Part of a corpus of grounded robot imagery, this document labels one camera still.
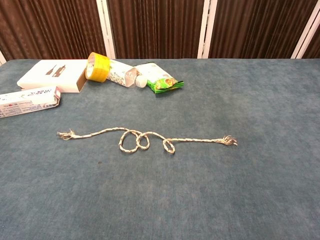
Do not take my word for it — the brown pleated curtain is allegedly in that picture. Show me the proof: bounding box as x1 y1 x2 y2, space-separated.
0 0 320 61

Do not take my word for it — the white flat cardboard box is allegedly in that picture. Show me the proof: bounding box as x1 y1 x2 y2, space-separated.
16 59 89 94

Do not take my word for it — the green white snack packet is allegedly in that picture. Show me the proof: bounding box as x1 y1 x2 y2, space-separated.
134 62 185 95

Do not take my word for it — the clear plastic bottle floral label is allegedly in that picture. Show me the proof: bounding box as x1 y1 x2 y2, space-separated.
106 59 148 89

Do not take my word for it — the yellow packing tape roll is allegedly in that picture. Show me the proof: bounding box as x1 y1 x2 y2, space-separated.
85 51 111 83

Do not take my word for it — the white toothpaste box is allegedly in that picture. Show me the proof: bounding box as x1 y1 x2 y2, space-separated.
0 85 62 119

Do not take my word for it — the white braided rope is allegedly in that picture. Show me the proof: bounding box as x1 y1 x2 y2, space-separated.
56 126 239 155

